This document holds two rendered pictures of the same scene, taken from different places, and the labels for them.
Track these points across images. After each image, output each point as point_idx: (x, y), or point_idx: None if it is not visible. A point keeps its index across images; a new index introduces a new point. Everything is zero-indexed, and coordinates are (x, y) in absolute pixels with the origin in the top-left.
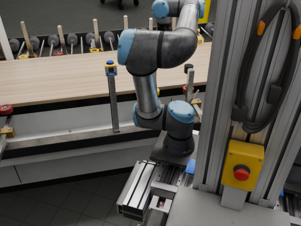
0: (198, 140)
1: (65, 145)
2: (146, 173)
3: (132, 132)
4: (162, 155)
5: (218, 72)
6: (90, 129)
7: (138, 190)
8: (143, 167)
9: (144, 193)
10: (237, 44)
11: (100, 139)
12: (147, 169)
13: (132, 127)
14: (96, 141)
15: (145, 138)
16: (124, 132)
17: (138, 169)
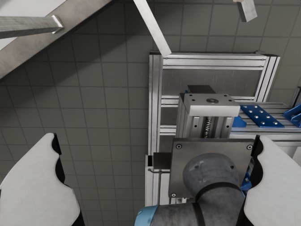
0: (242, 154)
1: (4, 78)
2: (164, 184)
3: (86, 19)
4: (186, 192)
5: None
6: (1, 11)
7: (162, 203)
8: (157, 178)
9: (169, 199)
10: None
11: (43, 50)
12: (164, 180)
13: (78, 3)
14: (40, 53)
15: (111, 5)
16: (73, 25)
17: (152, 178)
